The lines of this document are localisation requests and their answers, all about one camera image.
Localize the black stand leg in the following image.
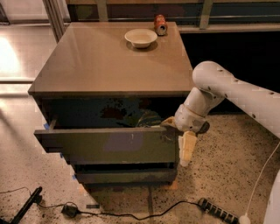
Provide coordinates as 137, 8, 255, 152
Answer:
0, 186, 42, 224

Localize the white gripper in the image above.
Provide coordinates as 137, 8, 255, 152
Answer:
160, 104, 210, 167

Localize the green chip bag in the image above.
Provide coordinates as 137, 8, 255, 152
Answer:
136, 110, 162, 127

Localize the brown drawer cabinet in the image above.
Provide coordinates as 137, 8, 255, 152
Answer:
28, 22, 193, 177

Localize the white cable with plug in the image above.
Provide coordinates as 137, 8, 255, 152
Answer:
238, 141, 280, 224

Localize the orange soda can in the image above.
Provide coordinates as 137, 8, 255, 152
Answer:
154, 15, 168, 36

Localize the black cable with adapter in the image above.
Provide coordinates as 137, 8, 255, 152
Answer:
0, 186, 205, 221

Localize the drawer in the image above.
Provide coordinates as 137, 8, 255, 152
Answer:
75, 169, 177, 185
34, 126, 178, 165

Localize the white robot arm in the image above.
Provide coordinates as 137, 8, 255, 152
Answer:
162, 61, 280, 167

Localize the black power strip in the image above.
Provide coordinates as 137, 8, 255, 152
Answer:
198, 198, 239, 224

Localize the white bowl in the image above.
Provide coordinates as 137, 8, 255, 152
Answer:
124, 29, 158, 48

